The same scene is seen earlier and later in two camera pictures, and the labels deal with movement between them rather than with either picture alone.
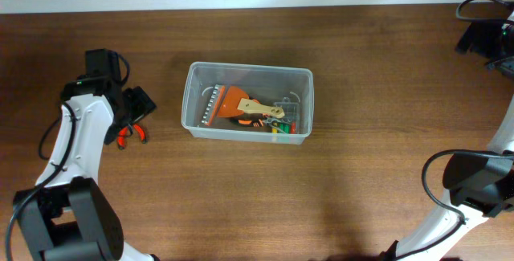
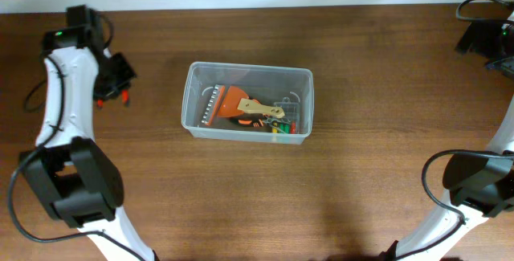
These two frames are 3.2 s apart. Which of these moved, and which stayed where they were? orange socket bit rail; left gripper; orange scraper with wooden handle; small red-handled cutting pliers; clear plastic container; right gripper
Moved: small red-handled cutting pliers; left gripper
Stayed: orange scraper with wooden handle; clear plastic container; right gripper; orange socket bit rail
